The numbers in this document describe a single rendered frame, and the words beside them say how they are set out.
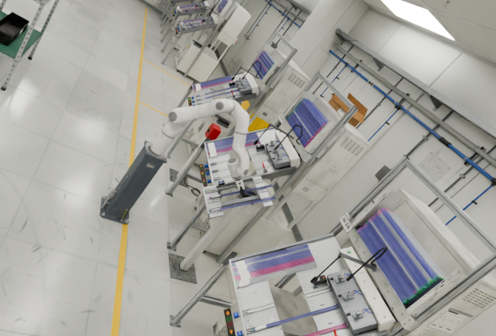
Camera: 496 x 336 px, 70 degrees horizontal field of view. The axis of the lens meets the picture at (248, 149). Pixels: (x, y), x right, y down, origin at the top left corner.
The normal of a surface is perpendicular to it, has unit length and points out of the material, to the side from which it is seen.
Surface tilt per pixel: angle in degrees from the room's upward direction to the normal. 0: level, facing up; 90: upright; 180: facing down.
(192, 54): 90
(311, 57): 90
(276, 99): 90
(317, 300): 44
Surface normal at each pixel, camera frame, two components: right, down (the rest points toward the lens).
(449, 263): -0.78, -0.41
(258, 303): -0.12, -0.81
